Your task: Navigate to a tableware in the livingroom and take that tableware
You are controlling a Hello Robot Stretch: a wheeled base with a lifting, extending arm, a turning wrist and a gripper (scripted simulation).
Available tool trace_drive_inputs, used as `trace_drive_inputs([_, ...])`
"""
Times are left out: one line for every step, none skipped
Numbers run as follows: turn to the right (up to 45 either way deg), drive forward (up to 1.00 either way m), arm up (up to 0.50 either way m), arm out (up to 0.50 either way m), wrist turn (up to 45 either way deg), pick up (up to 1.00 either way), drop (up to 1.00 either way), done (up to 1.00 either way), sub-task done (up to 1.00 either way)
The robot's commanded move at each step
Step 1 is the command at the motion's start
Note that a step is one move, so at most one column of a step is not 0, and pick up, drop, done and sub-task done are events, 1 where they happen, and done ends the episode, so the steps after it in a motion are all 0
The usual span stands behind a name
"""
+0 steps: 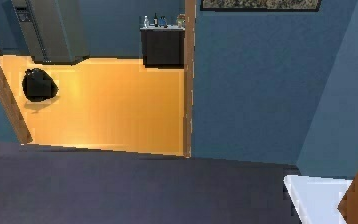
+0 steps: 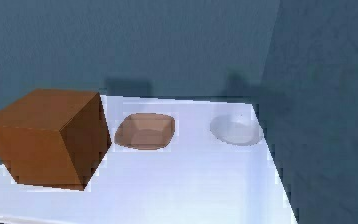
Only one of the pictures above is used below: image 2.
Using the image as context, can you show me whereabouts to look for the brown box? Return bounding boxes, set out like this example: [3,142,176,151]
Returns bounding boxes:
[0,88,113,192]

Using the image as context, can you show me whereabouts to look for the brown square bowl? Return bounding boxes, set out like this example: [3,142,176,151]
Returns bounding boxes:
[113,112,176,151]

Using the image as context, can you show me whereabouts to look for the white table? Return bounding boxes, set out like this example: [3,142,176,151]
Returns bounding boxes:
[0,94,299,224]

